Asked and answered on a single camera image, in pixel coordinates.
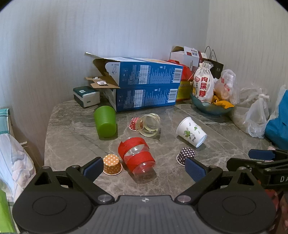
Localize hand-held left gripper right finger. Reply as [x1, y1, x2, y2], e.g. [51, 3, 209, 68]
[174, 157, 256, 204]

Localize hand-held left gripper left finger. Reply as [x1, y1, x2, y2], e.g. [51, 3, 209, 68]
[34, 157, 114, 205]

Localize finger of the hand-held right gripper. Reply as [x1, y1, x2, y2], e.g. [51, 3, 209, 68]
[248, 148, 288, 162]
[226, 157, 265, 179]

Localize clear cup with red tape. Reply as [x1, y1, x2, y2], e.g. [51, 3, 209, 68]
[118, 136, 156, 176]

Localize purple polka dot paper cup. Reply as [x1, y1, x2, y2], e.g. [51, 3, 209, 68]
[176, 147, 196, 166]

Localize orange polka dot paper cup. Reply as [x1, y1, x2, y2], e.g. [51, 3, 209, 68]
[103, 154, 123, 176]

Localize white paper cup green print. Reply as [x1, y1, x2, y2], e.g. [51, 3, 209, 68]
[176, 117, 207, 148]

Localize green plastic cup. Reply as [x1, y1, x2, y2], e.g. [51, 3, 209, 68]
[94, 105, 117, 138]

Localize red polka dot paper cup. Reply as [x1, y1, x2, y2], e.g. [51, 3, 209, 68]
[129, 117, 144, 131]

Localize clear glass cup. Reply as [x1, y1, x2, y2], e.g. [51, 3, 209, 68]
[136, 113, 161, 138]

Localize red patterned cloth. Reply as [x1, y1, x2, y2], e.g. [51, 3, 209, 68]
[265, 188, 288, 225]

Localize blue bag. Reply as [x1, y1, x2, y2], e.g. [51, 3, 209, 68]
[264, 84, 288, 148]

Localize tied clear plastic bag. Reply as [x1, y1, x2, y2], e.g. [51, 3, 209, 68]
[229, 84, 270, 139]

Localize yellow wrappers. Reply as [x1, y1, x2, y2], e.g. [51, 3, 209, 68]
[211, 94, 235, 110]

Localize teal bowl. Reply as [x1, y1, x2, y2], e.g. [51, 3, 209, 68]
[190, 92, 235, 116]

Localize green white tissue pack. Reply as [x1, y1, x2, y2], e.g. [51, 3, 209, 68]
[73, 86, 101, 109]

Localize plastic bag with red print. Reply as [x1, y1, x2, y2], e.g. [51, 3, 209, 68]
[214, 69, 239, 105]

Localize striped white cloth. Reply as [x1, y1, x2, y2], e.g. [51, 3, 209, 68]
[0, 133, 36, 203]

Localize yellow red box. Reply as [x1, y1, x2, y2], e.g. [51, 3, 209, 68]
[176, 80, 192, 101]

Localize green packet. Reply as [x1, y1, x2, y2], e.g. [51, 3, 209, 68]
[0, 187, 17, 234]

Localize black paper bag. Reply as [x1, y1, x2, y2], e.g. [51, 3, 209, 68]
[201, 46, 224, 79]

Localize teal plaid cloth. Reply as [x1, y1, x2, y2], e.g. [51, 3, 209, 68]
[0, 108, 12, 135]

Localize open blue carton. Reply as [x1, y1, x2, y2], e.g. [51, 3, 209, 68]
[85, 52, 184, 89]

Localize white red cardboard box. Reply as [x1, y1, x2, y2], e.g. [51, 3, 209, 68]
[170, 46, 208, 72]

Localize white drawstring bag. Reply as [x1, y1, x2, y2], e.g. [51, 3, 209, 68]
[191, 62, 215, 103]

